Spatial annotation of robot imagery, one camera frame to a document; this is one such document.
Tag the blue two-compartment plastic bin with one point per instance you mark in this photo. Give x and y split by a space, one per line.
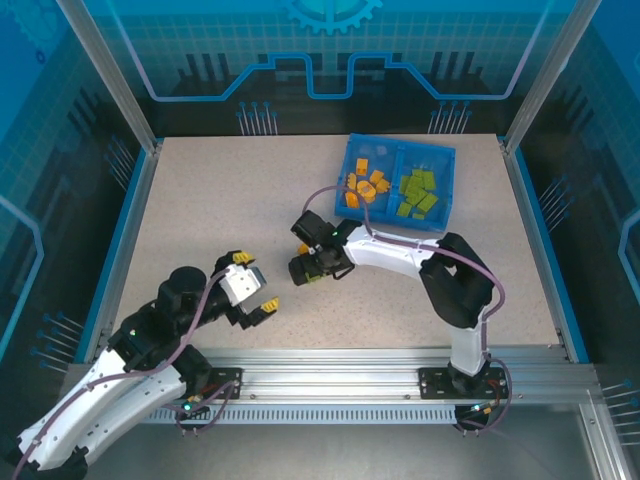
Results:
390 155

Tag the aluminium blue side rail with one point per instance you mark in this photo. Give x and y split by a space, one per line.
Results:
545 250
125 240

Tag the round orange lego piece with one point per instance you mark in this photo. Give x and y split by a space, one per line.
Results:
366 189

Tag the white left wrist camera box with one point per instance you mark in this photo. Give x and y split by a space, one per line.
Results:
242 285

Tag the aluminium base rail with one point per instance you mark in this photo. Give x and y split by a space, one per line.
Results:
325 372

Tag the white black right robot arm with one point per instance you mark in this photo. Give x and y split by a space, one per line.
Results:
380 250

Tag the aluminium frame post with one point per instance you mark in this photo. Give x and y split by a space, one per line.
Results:
550 75
110 75

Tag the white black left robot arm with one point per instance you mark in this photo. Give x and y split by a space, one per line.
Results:
100 400

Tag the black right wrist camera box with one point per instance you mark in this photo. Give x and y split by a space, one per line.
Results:
312 227

